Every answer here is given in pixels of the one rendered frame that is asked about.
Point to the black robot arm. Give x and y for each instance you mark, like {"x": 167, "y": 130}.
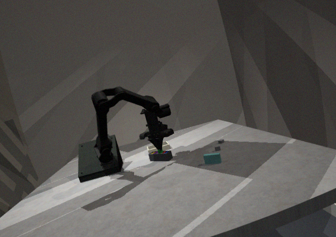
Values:
{"x": 101, "y": 103}

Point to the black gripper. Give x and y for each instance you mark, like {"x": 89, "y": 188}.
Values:
{"x": 155, "y": 134}

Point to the shallow beige square tray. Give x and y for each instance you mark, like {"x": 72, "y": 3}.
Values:
{"x": 165, "y": 146}

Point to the teal rectangular block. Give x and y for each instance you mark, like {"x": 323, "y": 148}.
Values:
{"x": 212, "y": 158}

